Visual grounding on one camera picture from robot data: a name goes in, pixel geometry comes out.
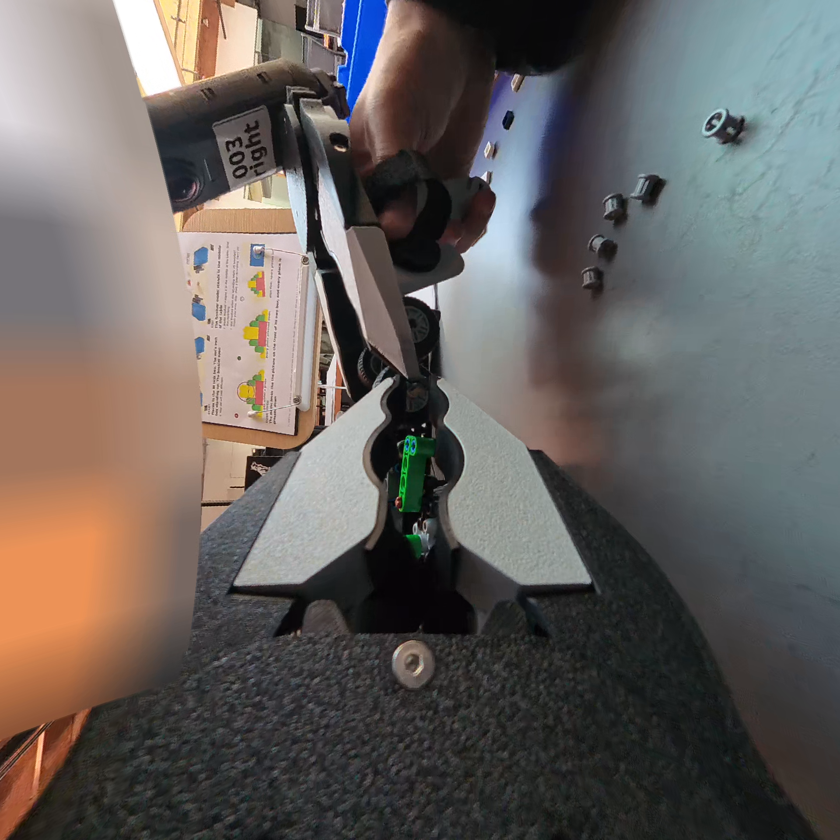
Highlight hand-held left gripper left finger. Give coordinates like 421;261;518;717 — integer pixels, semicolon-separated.
231;375;403;636

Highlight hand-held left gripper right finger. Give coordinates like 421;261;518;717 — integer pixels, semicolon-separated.
430;375;597;636

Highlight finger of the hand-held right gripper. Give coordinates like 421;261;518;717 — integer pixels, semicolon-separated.
312;252;403;403
346;225;422;383

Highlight lego vehicle chassis with wheels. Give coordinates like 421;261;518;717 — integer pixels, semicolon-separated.
354;295;455;565

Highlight person's right forearm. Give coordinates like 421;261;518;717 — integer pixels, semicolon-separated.
387;0;631;74

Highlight scattered small lego pieces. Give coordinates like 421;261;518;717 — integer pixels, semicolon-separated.
482;72;526;185

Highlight person's right hand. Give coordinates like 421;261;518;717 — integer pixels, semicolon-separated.
348;0;497;256

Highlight colour printed instruction sheet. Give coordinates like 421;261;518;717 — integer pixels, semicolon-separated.
178;231;309;434

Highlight wooden document stand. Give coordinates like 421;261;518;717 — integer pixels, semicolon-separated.
177;206;324;451

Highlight blue plastic bin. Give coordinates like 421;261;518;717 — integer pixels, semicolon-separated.
338;0;395;112

